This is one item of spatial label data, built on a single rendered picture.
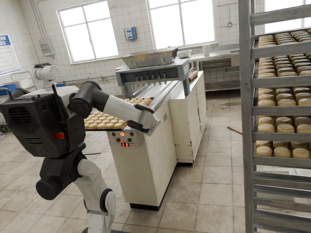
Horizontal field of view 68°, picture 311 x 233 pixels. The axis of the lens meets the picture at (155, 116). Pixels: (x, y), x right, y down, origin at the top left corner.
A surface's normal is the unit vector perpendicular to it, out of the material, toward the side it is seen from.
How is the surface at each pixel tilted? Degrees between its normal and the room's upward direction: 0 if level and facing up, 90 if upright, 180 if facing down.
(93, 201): 86
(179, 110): 90
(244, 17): 90
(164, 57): 115
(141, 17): 90
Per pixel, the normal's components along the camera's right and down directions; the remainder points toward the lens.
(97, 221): -0.34, -0.33
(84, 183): -0.29, 0.54
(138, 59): -0.22, 0.74
